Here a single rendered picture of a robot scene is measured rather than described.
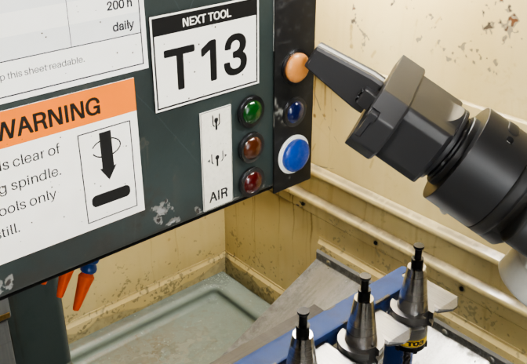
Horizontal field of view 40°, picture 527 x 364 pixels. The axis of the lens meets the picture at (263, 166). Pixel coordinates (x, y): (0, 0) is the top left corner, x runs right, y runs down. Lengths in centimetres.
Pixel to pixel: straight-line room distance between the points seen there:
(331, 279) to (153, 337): 54
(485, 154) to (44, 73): 32
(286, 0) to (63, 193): 23
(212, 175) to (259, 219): 140
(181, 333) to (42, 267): 152
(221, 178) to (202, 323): 149
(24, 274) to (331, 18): 115
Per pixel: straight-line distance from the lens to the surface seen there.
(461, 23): 137
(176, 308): 209
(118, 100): 51
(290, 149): 62
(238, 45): 56
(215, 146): 57
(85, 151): 51
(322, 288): 177
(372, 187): 162
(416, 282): 104
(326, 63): 58
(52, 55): 48
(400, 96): 55
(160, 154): 55
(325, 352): 100
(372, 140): 54
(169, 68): 53
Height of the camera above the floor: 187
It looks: 26 degrees down
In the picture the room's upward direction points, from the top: straight up
